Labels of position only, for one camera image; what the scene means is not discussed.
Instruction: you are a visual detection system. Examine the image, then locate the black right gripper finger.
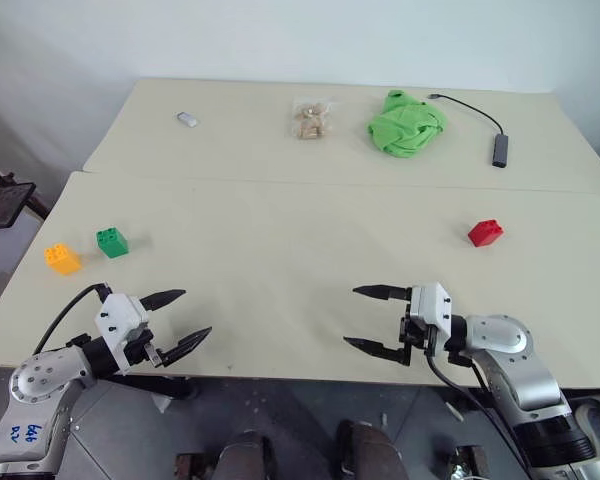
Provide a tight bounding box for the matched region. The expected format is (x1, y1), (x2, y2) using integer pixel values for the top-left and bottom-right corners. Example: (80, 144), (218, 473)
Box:
(342, 336), (412, 369)
(352, 284), (414, 303)

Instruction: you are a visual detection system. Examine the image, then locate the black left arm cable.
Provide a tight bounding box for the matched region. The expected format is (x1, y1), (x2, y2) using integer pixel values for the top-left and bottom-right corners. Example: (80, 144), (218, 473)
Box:
(32, 283), (115, 356)

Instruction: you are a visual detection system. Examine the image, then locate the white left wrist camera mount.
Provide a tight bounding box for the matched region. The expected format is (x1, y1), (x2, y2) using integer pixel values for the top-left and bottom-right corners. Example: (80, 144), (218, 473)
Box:
(94, 293), (153, 375)

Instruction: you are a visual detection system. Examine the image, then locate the grey usb hub with cable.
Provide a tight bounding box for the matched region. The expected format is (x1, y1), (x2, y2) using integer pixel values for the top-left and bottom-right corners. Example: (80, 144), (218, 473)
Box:
(427, 91), (510, 169)

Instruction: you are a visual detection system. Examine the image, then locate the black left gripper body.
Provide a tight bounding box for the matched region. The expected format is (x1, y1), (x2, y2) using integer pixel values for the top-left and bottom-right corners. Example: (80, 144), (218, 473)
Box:
(124, 324), (167, 370)

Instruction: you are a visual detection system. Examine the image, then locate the black mesh panel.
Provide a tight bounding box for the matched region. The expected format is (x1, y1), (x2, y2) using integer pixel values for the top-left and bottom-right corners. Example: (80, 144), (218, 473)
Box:
(0, 182), (37, 232)

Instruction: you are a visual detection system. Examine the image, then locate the clear bag of corks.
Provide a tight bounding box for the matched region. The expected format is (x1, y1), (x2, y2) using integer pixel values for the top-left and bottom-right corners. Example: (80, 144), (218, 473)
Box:
(285, 98), (341, 140)

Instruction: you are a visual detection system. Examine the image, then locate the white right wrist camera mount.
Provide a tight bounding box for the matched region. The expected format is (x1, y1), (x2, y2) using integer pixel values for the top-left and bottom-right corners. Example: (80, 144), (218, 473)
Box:
(408, 282), (454, 346)

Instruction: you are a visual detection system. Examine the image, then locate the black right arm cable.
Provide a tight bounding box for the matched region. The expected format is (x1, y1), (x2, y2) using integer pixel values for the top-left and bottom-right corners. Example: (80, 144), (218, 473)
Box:
(423, 349), (536, 476)

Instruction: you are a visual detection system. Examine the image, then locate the green crumpled cloth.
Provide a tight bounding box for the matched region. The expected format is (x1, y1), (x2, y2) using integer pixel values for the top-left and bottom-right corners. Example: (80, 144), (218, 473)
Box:
(365, 89), (450, 160)

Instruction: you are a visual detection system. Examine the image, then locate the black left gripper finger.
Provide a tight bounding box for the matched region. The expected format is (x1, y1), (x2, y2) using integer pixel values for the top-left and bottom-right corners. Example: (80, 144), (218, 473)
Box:
(155, 326), (214, 370)
(139, 288), (187, 312)

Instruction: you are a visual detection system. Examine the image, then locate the green toy brick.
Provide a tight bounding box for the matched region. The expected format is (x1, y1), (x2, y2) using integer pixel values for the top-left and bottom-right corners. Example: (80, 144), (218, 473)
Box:
(95, 227), (130, 260)

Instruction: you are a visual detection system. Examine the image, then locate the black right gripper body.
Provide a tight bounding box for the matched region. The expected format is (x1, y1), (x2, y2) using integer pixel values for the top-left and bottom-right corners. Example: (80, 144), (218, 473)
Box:
(398, 299), (439, 369)

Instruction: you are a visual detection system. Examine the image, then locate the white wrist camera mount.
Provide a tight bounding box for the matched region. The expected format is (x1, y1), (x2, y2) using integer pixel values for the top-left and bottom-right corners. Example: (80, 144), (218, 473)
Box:
(94, 293), (153, 375)
(408, 282), (454, 346)

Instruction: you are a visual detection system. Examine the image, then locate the white sneaker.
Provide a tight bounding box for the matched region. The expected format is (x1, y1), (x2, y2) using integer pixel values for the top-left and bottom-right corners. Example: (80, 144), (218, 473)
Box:
(574, 402), (600, 447)

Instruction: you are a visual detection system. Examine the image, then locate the red toy brick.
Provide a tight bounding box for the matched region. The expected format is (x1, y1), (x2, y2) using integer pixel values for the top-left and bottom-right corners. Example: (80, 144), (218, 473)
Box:
(467, 218), (506, 248)

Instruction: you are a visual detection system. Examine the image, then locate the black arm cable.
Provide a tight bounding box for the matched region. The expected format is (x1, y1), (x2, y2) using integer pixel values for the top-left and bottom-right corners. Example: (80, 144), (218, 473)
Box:
(423, 349), (536, 476)
(32, 283), (115, 356)

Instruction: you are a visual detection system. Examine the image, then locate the yellow toy brick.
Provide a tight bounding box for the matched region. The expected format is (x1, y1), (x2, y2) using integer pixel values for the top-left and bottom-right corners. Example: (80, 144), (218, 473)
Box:
(43, 242), (84, 276)

